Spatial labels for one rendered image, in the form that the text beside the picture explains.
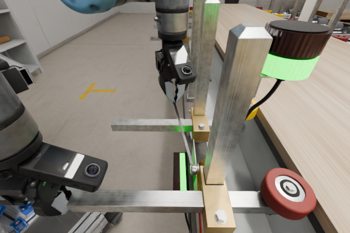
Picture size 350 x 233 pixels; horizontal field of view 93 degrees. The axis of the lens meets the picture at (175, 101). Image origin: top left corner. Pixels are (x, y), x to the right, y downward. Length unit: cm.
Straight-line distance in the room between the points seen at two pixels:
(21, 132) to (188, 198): 29
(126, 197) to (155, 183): 98
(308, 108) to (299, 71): 41
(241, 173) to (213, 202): 36
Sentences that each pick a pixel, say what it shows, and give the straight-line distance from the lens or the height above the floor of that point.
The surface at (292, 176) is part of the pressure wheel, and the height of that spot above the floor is 91.
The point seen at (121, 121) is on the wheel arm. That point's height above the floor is 83.
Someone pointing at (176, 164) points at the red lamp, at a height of 70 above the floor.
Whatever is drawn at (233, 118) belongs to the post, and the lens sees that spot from 24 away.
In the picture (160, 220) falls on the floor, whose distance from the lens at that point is 127.
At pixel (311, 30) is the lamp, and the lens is 21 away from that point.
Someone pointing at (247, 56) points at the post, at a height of 114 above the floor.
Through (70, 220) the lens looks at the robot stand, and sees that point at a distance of 118.
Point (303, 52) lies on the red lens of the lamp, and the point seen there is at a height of 115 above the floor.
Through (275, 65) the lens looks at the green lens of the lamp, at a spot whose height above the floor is 113.
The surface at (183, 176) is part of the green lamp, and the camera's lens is 58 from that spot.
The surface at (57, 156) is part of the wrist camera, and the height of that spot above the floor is 99.
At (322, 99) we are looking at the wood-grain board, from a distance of 70.
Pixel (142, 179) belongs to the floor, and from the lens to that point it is 139.
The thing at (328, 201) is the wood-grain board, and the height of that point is 90.
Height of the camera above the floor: 121
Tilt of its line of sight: 37 degrees down
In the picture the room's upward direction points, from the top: straight up
